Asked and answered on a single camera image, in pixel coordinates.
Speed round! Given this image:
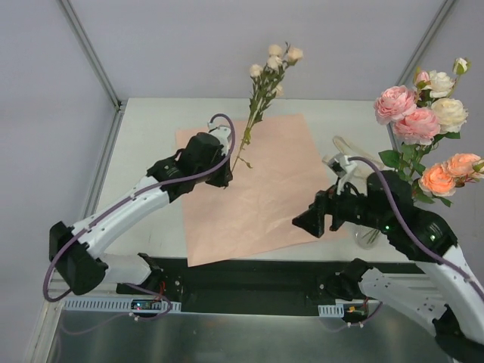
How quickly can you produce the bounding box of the cream ribbon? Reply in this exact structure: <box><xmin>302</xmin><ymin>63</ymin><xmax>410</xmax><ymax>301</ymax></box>
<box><xmin>332</xmin><ymin>135</ymin><xmax>386</xmax><ymax>180</ymax></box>

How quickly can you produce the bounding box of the pink wrapping paper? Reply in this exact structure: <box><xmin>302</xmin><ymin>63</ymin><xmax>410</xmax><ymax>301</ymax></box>
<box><xmin>172</xmin><ymin>114</ymin><xmax>352</xmax><ymax>266</ymax></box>

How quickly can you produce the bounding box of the peach rose stem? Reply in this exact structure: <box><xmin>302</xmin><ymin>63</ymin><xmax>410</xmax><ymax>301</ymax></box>
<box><xmin>377</xmin><ymin>152</ymin><xmax>484</xmax><ymax>208</ymax></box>

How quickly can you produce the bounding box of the artificial rose bouquet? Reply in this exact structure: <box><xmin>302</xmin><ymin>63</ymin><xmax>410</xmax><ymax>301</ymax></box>
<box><xmin>231</xmin><ymin>42</ymin><xmax>304</xmax><ymax>172</ymax></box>

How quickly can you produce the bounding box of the pink rose stem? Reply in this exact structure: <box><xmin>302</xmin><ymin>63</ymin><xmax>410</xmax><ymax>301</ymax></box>
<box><xmin>374</xmin><ymin>70</ymin><xmax>441</xmax><ymax>182</ymax></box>

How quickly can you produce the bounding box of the cream white rose stem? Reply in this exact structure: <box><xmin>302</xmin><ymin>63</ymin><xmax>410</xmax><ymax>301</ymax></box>
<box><xmin>413</xmin><ymin>57</ymin><xmax>471</xmax><ymax>139</ymax></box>

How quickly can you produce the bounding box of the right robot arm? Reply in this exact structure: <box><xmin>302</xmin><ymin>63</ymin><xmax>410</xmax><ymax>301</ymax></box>
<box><xmin>292</xmin><ymin>170</ymin><xmax>483</xmax><ymax>362</ymax></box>

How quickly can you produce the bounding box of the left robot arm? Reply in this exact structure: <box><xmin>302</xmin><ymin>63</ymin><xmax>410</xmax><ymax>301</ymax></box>
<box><xmin>48</xmin><ymin>126</ymin><xmax>232</xmax><ymax>296</ymax></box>

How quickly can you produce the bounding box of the clear glass vase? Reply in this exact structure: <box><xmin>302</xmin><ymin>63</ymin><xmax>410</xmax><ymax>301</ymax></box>
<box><xmin>355</xmin><ymin>225</ymin><xmax>382</xmax><ymax>250</ymax></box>

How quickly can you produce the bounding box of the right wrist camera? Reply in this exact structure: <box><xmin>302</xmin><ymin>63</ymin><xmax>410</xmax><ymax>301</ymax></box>
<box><xmin>327</xmin><ymin>153</ymin><xmax>357</xmax><ymax>194</ymax></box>

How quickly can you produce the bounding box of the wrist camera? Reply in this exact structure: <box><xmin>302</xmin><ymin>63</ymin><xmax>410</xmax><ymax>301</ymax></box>
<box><xmin>327</xmin><ymin>153</ymin><xmax>357</xmax><ymax>194</ymax></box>
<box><xmin>207</xmin><ymin>122</ymin><xmax>232</xmax><ymax>156</ymax></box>

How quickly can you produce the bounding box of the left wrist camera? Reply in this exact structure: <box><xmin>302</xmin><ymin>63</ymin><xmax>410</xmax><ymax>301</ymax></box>
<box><xmin>207</xmin><ymin>122</ymin><xmax>232</xmax><ymax>156</ymax></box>

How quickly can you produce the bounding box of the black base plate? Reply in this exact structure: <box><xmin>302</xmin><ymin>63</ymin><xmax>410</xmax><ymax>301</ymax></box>
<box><xmin>113</xmin><ymin>253</ymin><xmax>424</xmax><ymax>315</ymax></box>

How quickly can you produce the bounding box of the right white cable duct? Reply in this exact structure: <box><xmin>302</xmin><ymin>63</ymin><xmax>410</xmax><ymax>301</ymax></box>
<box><xmin>318</xmin><ymin>303</ymin><xmax>345</xmax><ymax>318</ymax></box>

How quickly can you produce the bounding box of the white cable duct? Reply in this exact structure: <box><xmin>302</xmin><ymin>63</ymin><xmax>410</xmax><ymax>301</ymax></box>
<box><xmin>64</xmin><ymin>297</ymin><xmax>182</xmax><ymax>314</ymax></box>
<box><xmin>318</xmin><ymin>303</ymin><xmax>345</xmax><ymax>318</ymax></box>

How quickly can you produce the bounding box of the right aluminium frame post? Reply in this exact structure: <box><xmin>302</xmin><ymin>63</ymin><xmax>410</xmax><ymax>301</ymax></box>
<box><xmin>380</xmin><ymin>0</ymin><xmax>458</xmax><ymax>113</ymax></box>

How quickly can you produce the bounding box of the aluminium frame post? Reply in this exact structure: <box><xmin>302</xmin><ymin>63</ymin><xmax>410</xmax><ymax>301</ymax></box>
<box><xmin>57</xmin><ymin>0</ymin><xmax>126</xmax><ymax>110</ymax></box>
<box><xmin>380</xmin><ymin>0</ymin><xmax>458</xmax><ymax>113</ymax></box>

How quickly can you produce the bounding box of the left white cable duct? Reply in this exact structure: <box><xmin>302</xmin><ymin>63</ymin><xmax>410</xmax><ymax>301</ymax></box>
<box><xmin>64</xmin><ymin>297</ymin><xmax>182</xmax><ymax>314</ymax></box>

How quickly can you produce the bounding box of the left aluminium frame post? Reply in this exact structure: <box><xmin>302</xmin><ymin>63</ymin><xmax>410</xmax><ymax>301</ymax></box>
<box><xmin>57</xmin><ymin>0</ymin><xmax>126</xmax><ymax>110</ymax></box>

